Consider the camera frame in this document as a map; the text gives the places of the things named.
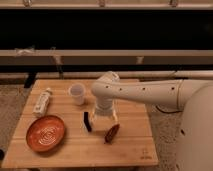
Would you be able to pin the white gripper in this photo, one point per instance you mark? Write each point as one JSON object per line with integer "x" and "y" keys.
{"x": 104, "y": 107}

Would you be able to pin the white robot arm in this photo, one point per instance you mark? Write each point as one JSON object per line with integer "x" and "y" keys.
{"x": 194, "y": 98}

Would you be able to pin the black eraser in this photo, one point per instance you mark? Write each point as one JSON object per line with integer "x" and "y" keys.
{"x": 86, "y": 122}

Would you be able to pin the white plastic cup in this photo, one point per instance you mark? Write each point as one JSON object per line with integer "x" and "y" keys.
{"x": 77, "y": 92}

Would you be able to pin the wooden table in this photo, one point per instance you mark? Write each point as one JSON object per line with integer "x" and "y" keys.
{"x": 132, "y": 146}

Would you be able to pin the orange ceramic plate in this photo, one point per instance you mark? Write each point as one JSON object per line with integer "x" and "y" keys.
{"x": 45, "y": 133}

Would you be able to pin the white plastic bottle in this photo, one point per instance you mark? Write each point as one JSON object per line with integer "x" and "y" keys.
{"x": 42, "y": 102}

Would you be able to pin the metal rail fixture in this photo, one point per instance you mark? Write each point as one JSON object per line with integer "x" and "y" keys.
{"x": 150, "y": 64}

